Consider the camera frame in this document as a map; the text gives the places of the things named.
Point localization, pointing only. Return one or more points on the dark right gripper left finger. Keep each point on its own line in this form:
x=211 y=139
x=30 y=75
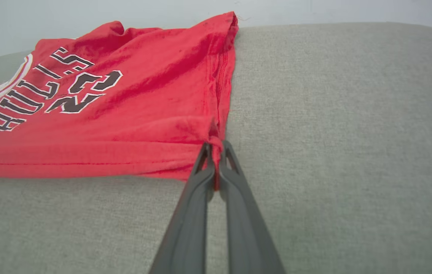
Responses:
x=187 y=228

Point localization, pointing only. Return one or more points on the red Bulls jersey shirt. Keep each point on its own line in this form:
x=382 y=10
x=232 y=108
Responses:
x=143 y=106

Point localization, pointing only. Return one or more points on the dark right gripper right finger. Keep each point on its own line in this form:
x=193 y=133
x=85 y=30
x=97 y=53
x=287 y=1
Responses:
x=246 y=236

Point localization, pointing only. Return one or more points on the grey fabric sofa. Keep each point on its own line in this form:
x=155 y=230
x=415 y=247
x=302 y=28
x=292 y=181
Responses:
x=333 y=133

